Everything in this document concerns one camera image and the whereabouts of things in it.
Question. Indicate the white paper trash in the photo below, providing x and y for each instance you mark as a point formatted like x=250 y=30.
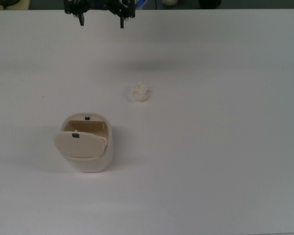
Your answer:
x=140 y=91

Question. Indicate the white and blue round container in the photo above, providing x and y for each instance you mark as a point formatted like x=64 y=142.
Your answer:
x=140 y=2

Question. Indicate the small cream bin with lid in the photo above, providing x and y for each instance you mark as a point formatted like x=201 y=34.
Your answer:
x=85 y=147

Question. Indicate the black round object on desk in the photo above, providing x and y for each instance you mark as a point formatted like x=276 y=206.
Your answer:
x=7 y=2

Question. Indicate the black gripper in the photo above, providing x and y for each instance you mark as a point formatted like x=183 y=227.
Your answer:
x=99 y=3

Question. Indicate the pale round background object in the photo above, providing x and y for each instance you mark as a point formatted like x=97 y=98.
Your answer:
x=170 y=2

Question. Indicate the light wooden desk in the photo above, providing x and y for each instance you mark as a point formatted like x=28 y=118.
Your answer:
x=24 y=4

